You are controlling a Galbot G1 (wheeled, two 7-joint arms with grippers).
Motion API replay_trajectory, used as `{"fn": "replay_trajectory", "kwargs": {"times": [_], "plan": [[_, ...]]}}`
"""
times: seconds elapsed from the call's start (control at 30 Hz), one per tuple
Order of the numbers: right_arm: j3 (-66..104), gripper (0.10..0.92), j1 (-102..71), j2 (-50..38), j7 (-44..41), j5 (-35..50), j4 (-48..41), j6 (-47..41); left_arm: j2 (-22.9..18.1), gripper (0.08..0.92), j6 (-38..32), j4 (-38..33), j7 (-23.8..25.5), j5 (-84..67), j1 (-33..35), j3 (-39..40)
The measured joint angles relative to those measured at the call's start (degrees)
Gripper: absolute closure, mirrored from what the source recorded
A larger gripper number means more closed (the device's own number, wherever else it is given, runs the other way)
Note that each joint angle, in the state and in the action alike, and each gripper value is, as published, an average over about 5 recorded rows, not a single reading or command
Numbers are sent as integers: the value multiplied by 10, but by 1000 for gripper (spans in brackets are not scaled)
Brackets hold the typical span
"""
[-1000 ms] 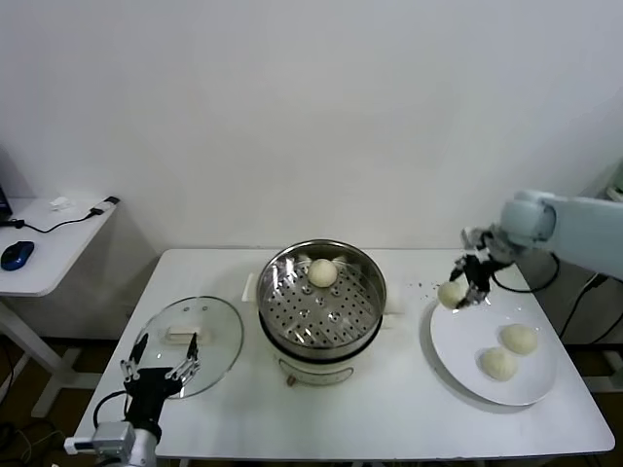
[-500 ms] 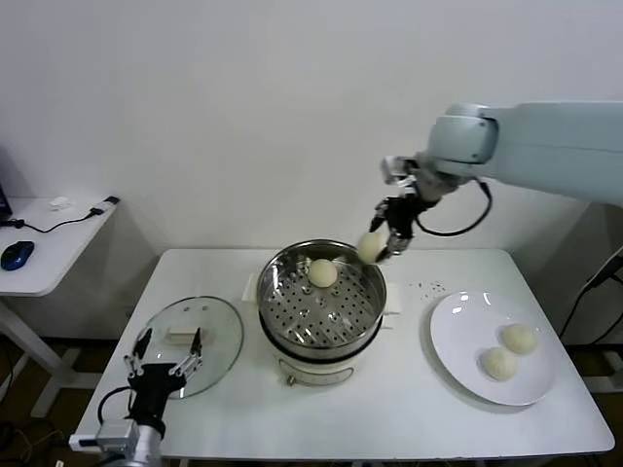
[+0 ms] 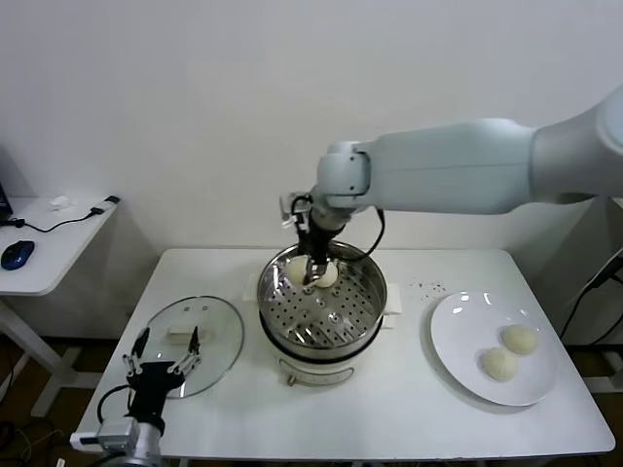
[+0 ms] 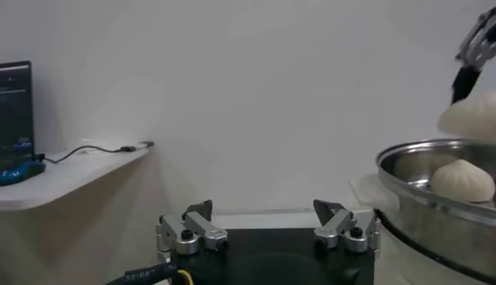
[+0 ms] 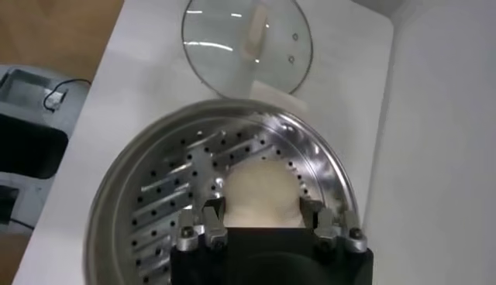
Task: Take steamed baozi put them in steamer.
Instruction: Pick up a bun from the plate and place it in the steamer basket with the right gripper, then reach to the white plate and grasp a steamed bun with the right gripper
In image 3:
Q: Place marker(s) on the white side desk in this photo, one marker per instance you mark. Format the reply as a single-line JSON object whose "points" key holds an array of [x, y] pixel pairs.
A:
{"points": [[53, 258]]}

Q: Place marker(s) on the blue computer mouse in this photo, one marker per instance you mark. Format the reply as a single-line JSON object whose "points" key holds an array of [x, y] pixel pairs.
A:
{"points": [[17, 255]]}

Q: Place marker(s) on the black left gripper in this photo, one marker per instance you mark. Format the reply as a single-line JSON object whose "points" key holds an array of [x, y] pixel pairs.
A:
{"points": [[151, 382]]}

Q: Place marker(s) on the white steamed baozi bun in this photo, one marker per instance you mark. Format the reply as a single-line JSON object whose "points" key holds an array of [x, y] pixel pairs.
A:
{"points": [[521, 339], [296, 269], [499, 364], [330, 278]]}

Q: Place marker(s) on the crumpled white tissue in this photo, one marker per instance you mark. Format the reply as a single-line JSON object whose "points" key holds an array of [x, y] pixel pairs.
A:
{"points": [[61, 204]]}

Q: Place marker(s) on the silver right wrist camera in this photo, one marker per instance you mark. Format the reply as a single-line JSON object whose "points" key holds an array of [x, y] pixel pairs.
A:
{"points": [[288, 202]]}

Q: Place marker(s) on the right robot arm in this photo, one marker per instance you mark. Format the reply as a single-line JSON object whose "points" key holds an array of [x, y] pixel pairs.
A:
{"points": [[462, 165]]}

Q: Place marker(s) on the steel steamer basket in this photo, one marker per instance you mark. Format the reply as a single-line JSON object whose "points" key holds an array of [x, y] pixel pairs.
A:
{"points": [[331, 311]]}

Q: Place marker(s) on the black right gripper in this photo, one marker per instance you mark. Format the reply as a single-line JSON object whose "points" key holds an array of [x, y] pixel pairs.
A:
{"points": [[317, 243]]}

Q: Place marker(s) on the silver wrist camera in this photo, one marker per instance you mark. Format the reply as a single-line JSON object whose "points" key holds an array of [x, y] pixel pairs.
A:
{"points": [[288, 202], [117, 433]]}

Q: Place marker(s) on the dark laptop screen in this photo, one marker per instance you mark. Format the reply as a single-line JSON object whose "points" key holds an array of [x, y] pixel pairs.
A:
{"points": [[4, 199]]}

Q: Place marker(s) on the white round plate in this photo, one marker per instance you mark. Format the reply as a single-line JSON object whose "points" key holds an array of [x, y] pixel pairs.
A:
{"points": [[467, 321]]}

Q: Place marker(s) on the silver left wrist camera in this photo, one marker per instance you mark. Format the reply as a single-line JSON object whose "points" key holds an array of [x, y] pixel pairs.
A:
{"points": [[117, 433]]}

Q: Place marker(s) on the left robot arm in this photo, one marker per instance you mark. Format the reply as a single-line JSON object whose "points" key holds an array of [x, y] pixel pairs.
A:
{"points": [[146, 445]]}

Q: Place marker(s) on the glass pot lid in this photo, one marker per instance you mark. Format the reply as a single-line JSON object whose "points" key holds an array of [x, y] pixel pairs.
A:
{"points": [[219, 335]]}

